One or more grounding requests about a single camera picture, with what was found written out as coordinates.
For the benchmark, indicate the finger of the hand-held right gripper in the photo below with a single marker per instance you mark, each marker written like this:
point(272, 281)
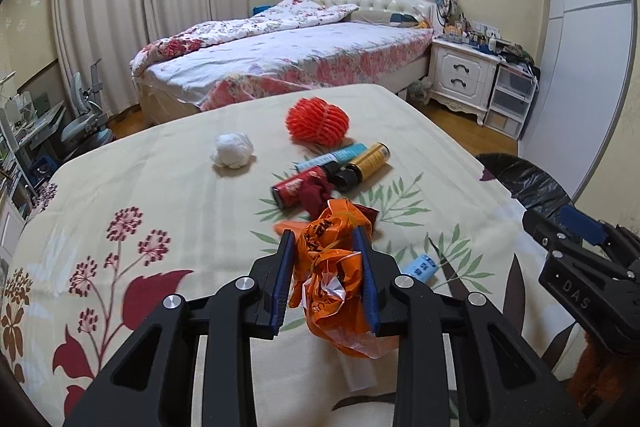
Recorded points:
point(545, 232)
point(582, 222)

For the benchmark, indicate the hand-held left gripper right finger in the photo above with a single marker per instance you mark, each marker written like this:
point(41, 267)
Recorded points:
point(367, 289)

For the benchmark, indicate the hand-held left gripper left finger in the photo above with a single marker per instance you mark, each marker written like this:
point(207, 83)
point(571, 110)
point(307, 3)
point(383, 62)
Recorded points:
point(282, 279)

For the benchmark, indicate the orange plastic bag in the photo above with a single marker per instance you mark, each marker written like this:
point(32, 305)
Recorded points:
point(330, 267)

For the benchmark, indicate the black trash bag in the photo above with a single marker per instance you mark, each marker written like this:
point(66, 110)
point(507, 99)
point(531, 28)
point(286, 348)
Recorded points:
point(530, 182)

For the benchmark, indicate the red bottle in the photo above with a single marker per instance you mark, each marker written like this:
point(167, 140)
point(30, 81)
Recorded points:
point(295, 189)

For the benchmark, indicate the teal tube packet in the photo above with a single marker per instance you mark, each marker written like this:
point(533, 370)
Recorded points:
point(330, 155)

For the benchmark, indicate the light blue small packet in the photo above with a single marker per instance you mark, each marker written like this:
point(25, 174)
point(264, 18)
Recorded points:
point(422, 268)

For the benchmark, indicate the clear plastic packet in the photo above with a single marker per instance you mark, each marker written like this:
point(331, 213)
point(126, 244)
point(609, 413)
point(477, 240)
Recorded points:
point(357, 372)

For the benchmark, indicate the dark red cloth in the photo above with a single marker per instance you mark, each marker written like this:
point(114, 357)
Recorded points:
point(317, 199)

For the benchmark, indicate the gold bottle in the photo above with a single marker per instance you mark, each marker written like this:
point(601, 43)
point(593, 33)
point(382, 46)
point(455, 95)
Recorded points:
point(365, 162)

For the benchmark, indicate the clear plastic drawer unit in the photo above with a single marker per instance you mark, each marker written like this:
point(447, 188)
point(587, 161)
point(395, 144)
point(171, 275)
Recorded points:
point(510, 102)

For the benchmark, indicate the white crumpled tissue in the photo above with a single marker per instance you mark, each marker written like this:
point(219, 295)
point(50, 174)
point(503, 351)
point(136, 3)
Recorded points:
point(232, 150)

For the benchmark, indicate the cream floral tablecloth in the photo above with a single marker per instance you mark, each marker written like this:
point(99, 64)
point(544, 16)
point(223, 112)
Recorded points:
point(175, 167)

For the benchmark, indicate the white wardrobe door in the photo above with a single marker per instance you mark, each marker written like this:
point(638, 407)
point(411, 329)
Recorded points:
point(590, 57)

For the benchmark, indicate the white nightstand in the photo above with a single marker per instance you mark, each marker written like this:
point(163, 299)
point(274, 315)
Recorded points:
point(462, 72)

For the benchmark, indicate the clear plastic bag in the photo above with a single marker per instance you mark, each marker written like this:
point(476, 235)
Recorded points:
point(417, 92)

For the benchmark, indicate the clutter of small bottles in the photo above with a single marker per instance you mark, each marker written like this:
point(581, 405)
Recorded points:
point(485, 38)

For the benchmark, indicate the floral bed sheet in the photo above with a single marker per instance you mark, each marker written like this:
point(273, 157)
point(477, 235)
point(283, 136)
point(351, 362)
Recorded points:
point(310, 52)

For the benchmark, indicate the grey desk chair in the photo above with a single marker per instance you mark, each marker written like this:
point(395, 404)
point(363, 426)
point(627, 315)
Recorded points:
point(82, 127)

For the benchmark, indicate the floral quilt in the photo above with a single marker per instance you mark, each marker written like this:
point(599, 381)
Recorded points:
point(240, 27)

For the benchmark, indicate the blue and white pillow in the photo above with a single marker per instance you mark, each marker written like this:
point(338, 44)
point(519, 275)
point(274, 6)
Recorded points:
point(385, 17)

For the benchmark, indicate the white desk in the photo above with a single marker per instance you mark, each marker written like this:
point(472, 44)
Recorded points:
point(42, 124)

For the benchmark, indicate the bookshelf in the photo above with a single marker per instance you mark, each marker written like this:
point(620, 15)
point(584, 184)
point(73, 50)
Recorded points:
point(12, 177)

